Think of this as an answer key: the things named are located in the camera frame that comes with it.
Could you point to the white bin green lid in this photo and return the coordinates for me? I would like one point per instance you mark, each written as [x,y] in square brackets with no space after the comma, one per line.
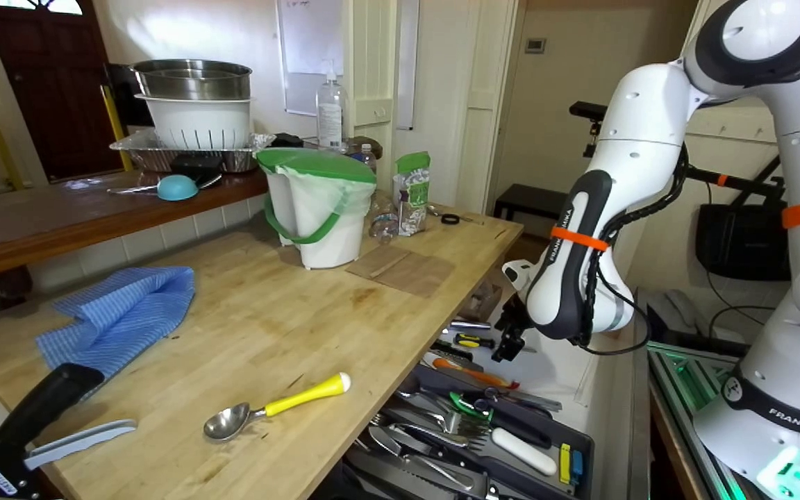
[326,213]

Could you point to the tall clear glass bottle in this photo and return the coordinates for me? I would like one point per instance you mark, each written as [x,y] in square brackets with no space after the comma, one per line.
[332,111]

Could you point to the black bicycle seat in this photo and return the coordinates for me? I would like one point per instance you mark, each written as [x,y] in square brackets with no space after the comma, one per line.
[589,108]

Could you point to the wall thermostat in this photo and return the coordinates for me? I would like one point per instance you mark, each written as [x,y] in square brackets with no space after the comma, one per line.
[537,45]

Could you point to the black bag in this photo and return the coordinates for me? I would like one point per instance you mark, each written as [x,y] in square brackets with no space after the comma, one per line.
[741,243]

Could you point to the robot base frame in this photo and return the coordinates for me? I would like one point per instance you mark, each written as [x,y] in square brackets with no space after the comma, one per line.
[696,407]

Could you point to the small clear glass jar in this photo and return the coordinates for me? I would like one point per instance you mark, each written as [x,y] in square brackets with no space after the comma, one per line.
[380,224]

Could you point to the metal mixing bowl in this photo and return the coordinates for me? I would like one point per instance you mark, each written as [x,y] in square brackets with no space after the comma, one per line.
[191,78]

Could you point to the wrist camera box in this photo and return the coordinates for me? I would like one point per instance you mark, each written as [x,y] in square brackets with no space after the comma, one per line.
[518,274]

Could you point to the blue cloth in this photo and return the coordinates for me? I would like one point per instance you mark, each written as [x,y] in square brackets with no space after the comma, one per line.
[118,315]

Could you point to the yellow black Stanley screwdriver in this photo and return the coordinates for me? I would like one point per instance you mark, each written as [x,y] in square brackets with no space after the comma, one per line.
[466,340]

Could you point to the black stool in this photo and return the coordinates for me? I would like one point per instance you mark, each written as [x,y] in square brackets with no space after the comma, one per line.
[528,199]

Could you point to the dark red door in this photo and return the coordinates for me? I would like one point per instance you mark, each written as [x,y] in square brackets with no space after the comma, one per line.
[47,83]

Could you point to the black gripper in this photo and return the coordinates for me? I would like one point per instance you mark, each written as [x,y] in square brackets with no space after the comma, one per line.
[515,320]

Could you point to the drawer of utensils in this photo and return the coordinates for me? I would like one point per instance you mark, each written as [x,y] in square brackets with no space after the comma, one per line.
[473,454]

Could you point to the white colander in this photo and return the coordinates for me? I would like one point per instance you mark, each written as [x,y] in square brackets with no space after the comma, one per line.
[194,120]

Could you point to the black clamp tool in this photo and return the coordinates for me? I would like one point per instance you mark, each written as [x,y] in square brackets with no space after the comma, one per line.
[47,397]

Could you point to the yellow flat utensil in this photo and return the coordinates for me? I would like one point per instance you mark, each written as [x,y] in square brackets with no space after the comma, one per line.
[564,463]

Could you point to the green snack bag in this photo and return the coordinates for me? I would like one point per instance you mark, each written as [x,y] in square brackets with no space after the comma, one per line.
[411,196]

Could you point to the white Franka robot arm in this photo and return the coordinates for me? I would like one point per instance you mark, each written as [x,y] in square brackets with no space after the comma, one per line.
[639,140]

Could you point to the brown wooden counter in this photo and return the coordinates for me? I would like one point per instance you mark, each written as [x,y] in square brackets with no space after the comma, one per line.
[66,218]

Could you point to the open wooden drawer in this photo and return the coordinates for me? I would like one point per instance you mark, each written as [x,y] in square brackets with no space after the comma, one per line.
[604,397]

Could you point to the blue bowl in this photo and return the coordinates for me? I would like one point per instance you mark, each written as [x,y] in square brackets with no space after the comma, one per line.
[179,188]

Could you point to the white wall board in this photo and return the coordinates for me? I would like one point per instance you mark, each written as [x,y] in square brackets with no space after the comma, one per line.
[311,45]

